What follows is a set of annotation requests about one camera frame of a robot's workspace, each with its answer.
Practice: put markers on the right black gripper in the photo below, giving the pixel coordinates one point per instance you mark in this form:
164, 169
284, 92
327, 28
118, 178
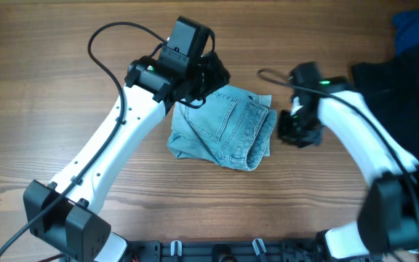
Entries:
283, 132

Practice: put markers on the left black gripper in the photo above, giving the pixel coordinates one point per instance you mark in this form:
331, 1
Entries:
218, 74

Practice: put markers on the light blue denim shorts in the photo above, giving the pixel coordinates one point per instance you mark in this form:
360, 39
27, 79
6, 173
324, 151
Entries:
232, 129

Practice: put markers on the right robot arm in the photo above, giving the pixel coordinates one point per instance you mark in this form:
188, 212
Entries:
389, 217

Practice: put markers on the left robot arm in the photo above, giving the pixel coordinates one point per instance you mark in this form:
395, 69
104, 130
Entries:
64, 213

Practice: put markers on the black garment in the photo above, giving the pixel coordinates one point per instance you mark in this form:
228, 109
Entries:
391, 92

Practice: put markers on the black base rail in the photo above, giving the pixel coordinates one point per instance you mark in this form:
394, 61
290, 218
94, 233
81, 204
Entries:
257, 250

